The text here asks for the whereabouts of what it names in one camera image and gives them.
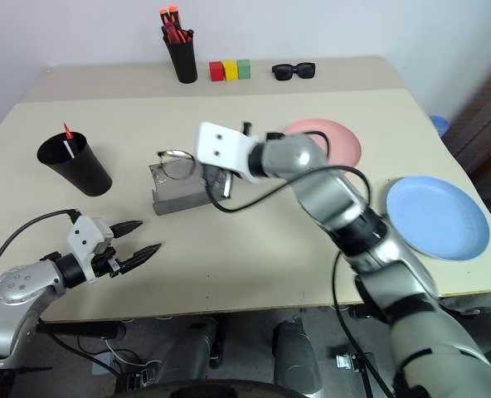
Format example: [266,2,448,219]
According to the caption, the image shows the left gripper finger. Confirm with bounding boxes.
[119,242,163,275]
[110,220,144,240]

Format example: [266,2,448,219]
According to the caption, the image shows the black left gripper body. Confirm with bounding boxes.
[90,245,124,280]

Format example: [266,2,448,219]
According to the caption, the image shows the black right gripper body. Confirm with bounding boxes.
[211,167,235,200]

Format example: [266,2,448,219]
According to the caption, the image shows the grey glasses case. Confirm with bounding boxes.
[148,159,230,216]

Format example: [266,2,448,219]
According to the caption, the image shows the black cup with one marker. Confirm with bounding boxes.
[36,131,113,197]

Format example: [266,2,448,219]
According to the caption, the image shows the black cup full of markers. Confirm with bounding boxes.
[162,28,199,84]

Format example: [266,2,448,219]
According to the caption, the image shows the white marker with red tip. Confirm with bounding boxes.
[61,122,76,159]

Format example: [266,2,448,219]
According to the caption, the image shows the dark grey rounded shape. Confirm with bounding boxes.
[158,317,224,386]
[272,318,325,395]

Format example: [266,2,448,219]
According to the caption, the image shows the black sunglasses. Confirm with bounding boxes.
[271,61,316,82]

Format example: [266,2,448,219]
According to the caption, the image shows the pink plate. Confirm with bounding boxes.
[284,118,362,169]

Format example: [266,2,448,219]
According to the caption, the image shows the blue plate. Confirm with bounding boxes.
[385,176,490,262]

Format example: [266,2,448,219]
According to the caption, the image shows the silver metal clip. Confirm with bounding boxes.
[335,352,365,372]

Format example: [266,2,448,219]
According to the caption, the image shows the blue plastic container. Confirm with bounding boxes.
[430,114,450,136]

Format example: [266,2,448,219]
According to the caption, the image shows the long black right arm cable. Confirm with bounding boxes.
[203,164,373,215]

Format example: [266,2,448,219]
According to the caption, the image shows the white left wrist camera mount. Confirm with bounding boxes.
[66,215,114,284]

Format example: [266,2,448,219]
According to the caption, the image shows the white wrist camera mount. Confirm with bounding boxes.
[194,121,258,184]
[66,215,114,284]

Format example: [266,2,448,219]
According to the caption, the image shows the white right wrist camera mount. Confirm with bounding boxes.
[194,121,258,184]

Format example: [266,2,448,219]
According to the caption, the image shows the thin wire-frame glasses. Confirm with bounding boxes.
[157,148,197,182]

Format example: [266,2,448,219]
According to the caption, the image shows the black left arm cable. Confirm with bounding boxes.
[0,209,81,291]

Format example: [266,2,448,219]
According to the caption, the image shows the black floor cable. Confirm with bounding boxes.
[46,331,124,385]

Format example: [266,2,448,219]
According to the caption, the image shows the short black right wrist cable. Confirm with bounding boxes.
[265,130,336,157]

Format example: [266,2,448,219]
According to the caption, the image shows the black hanging right arm cable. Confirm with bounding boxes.
[331,250,375,398]

